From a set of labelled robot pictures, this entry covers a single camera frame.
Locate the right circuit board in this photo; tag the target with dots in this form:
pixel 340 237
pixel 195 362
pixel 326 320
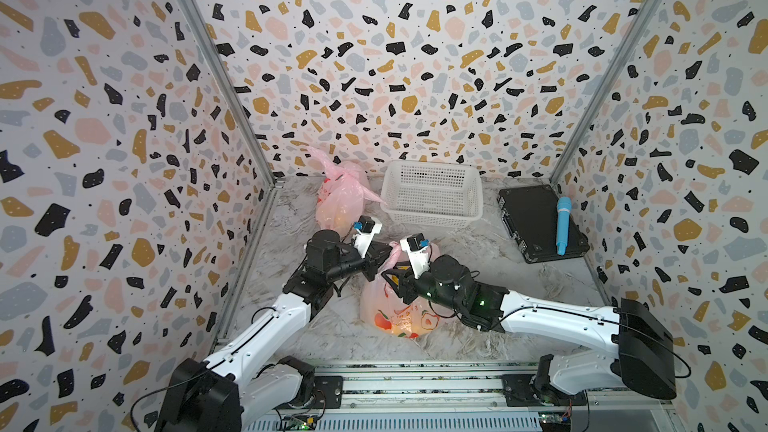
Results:
pixel 555 422

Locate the white plastic basket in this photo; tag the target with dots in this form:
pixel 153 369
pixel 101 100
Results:
pixel 432 194

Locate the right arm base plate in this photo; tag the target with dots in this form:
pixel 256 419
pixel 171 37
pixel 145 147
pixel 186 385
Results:
pixel 522 390

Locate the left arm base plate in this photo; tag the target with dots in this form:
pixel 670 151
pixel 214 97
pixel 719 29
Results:
pixel 323 392

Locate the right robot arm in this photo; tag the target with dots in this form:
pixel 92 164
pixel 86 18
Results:
pixel 624 346

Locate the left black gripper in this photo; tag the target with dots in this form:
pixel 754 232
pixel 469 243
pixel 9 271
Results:
pixel 379 252

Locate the black case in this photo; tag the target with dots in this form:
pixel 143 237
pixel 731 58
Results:
pixel 530 216

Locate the pink plastic bag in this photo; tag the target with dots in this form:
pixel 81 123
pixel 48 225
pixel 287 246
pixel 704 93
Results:
pixel 383 310
pixel 342 197

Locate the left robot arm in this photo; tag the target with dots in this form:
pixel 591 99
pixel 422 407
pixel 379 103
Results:
pixel 238 384

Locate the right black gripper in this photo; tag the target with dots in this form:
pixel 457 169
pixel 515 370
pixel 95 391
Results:
pixel 408 284

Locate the left green circuit board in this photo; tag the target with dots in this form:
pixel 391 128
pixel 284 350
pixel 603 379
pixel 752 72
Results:
pixel 299 423

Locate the blue microphone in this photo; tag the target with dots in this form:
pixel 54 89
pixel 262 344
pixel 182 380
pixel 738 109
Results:
pixel 563 208

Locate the aluminium rail frame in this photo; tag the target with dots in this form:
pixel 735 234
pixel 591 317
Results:
pixel 462 396

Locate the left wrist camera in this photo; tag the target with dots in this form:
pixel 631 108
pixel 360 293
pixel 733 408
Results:
pixel 365 229

